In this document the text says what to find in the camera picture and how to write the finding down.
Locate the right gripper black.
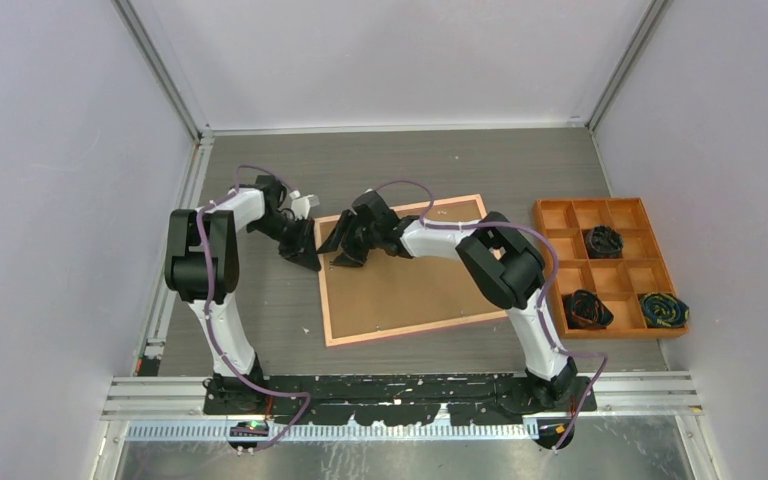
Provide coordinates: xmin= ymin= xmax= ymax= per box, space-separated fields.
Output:
xmin=317 ymin=211 xmax=380 ymax=270

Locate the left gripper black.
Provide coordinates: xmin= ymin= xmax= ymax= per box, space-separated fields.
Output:
xmin=249 ymin=213 xmax=322 ymax=272

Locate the brown backing board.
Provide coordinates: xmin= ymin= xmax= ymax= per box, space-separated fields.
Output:
xmin=318 ymin=199 xmax=506 ymax=340

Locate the pink wooden picture frame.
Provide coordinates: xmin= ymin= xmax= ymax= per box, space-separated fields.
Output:
xmin=314 ymin=192 xmax=505 ymax=347

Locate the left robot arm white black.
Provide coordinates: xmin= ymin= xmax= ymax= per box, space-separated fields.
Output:
xmin=164 ymin=172 xmax=321 ymax=414

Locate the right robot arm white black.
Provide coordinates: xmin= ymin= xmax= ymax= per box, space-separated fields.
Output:
xmin=317 ymin=190 xmax=578 ymax=411

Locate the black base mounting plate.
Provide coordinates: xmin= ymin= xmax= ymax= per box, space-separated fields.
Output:
xmin=202 ymin=373 xmax=597 ymax=426

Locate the dark red-striped rolled item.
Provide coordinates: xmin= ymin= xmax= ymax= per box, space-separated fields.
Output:
xmin=562 ymin=289 xmax=615 ymax=330

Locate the orange compartment tray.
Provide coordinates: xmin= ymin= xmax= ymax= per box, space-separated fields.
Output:
xmin=533 ymin=198 xmax=689 ymax=339

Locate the blue yellow rolled item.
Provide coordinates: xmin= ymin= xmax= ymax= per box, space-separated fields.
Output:
xmin=638 ymin=292 xmax=690 ymax=329

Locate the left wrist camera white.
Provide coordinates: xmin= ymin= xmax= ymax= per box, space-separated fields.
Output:
xmin=289 ymin=190 xmax=320 ymax=220

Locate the aluminium front rail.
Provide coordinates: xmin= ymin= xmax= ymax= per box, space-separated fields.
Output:
xmin=102 ymin=371 xmax=703 ymax=425

